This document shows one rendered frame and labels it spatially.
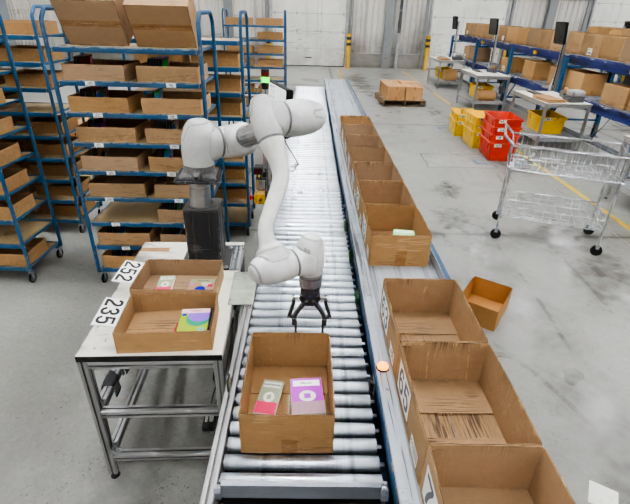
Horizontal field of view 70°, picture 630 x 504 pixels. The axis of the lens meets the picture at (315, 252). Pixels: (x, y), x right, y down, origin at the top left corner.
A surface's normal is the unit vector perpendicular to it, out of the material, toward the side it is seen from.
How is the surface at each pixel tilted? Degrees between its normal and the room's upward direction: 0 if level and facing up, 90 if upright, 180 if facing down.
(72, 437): 0
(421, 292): 90
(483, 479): 89
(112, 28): 118
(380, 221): 89
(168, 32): 123
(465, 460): 90
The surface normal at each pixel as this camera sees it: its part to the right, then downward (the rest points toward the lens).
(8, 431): 0.03, -0.88
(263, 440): 0.00, 0.48
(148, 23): -0.01, 0.88
